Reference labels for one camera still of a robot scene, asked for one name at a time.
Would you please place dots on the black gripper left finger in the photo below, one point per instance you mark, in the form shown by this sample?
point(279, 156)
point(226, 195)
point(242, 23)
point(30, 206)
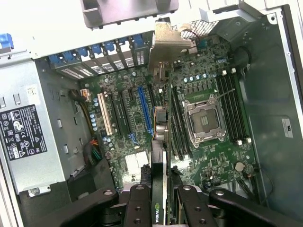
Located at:
point(139, 208)

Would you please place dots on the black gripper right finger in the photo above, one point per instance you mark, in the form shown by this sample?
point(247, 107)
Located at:
point(194, 208)

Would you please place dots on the green motherboard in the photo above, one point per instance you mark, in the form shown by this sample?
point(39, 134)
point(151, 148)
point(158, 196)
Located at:
point(208, 165)

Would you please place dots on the silver chipset heatsink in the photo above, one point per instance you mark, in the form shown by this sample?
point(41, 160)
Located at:
point(137, 162)

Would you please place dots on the silver coin cell battery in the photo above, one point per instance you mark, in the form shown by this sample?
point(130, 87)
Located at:
point(239, 166)

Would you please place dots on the metal CPU socket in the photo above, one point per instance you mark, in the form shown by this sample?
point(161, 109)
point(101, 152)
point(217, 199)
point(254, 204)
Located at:
point(204, 120)

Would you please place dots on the blue expansion slot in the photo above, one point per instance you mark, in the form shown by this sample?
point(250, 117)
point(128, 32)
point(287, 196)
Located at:
point(145, 111)

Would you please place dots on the black expansion slot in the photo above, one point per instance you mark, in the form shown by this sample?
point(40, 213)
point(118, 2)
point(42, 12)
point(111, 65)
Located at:
point(125, 111)
point(116, 113)

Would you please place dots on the white expansion slot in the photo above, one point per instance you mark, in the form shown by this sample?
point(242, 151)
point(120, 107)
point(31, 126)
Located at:
point(104, 113)

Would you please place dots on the black RAM slot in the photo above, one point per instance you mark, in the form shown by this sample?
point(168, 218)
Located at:
point(226, 108)
point(236, 106)

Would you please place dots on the RAM slot white clips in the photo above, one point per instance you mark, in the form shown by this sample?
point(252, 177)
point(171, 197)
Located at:
point(240, 105)
point(231, 106)

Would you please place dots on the grey power supply black label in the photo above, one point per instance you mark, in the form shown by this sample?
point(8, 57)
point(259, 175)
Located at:
point(35, 151)

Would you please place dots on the open black PC case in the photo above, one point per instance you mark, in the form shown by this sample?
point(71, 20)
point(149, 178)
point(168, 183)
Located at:
point(267, 99)

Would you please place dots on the grey parts rack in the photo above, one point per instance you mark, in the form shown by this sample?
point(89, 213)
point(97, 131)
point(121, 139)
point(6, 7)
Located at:
point(130, 9)

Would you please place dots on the blue case release tab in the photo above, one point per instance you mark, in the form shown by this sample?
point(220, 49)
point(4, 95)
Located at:
point(4, 41)

